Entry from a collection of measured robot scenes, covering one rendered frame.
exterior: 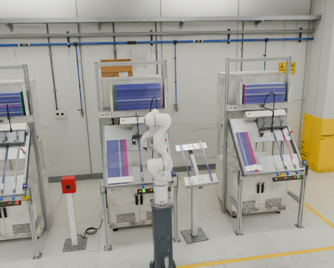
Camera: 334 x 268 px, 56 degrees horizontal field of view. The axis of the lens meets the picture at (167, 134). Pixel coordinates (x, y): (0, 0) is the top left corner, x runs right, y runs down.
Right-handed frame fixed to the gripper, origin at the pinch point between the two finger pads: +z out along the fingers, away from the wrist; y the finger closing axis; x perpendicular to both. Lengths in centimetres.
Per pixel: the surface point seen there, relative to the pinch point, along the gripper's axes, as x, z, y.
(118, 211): 58, 51, 38
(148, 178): 30.3, 3.5, 4.7
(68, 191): 34, 16, 86
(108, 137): -19, 16, 43
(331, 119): -51, 118, -298
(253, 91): -58, 1, -123
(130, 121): -34.4, 11.8, 18.3
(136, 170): 20.2, 6.1, 16.3
